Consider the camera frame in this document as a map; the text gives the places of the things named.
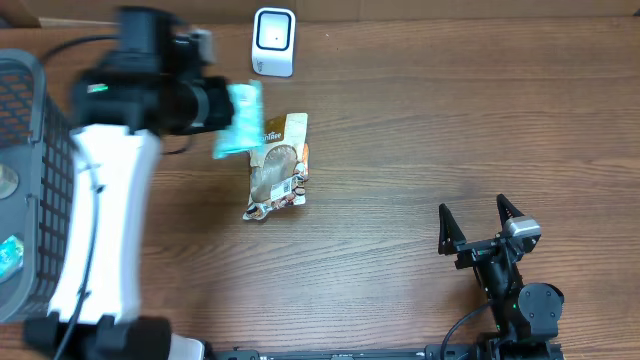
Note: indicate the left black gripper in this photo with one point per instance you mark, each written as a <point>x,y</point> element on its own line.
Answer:
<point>220,106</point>

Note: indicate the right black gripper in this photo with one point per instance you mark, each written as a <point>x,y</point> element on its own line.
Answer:
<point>451,234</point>

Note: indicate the teal snack bar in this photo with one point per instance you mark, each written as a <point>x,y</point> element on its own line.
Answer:
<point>246,131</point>

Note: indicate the brown snack pouch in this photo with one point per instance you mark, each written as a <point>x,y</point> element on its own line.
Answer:
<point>280,167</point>

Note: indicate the green capped white jar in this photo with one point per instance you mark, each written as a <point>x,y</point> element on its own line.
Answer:
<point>9,181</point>

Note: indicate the small teal tissue pack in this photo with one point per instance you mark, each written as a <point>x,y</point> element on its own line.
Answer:
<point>11,257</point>

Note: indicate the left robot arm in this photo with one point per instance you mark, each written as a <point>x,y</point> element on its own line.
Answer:
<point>149,86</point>

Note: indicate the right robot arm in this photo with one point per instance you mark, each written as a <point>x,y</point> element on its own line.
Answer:
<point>526,315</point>

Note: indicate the white barcode scanner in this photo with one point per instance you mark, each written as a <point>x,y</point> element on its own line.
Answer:
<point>273,42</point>

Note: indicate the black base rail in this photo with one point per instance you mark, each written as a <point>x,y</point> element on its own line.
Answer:
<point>430,352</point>

